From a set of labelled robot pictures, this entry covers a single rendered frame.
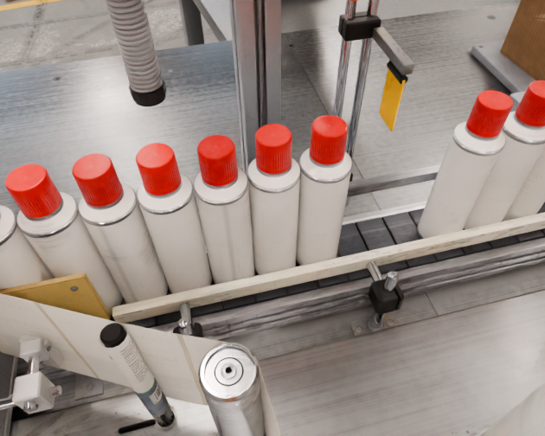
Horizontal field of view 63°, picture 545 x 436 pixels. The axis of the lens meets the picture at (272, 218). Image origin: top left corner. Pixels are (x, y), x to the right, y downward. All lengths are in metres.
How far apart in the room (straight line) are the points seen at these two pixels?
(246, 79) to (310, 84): 0.43
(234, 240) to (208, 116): 0.44
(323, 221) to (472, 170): 0.16
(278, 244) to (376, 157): 0.34
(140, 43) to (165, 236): 0.17
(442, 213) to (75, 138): 0.62
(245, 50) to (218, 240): 0.20
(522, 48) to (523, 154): 0.53
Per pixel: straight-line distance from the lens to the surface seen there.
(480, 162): 0.50
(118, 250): 0.45
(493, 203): 0.59
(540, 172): 0.60
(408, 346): 0.52
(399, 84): 0.43
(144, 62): 0.44
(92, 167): 0.40
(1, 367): 0.53
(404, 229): 0.61
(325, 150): 0.41
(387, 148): 0.80
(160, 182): 0.40
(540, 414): 0.34
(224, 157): 0.38
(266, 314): 0.53
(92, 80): 1.02
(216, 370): 0.30
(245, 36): 0.49
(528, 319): 0.59
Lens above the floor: 1.34
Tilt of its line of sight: 50 degrees down
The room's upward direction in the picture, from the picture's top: 1 degrees counter-clockwise
